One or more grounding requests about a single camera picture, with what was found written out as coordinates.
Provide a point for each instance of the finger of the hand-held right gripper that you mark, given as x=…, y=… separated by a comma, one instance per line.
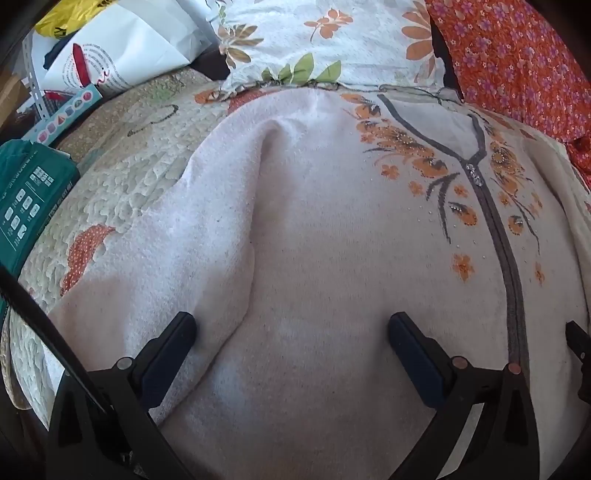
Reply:
x=582, y=344

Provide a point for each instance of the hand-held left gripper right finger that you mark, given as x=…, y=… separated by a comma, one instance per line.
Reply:
x=418, y=364

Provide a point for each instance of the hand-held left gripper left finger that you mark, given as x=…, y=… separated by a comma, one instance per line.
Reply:
x=161, y=369

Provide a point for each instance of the quilted heart-print bedspread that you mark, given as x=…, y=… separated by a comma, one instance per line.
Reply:
x=120, y=157

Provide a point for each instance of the teal cardboard box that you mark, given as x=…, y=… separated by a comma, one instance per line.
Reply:
x=27, y=194

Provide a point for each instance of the light blue patterned box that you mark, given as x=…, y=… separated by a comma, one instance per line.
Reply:
x=64, y=115

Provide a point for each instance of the red floral cloth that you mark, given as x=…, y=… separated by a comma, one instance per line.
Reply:
x=517, y=60

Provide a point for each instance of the white floral pillow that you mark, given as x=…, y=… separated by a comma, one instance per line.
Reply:
x=332, y=41

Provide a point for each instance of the yellow plastic bag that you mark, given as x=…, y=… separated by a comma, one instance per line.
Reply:
x=69, y=16

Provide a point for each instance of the perforated metal rack post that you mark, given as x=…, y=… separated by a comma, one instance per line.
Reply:
x=34, y=78

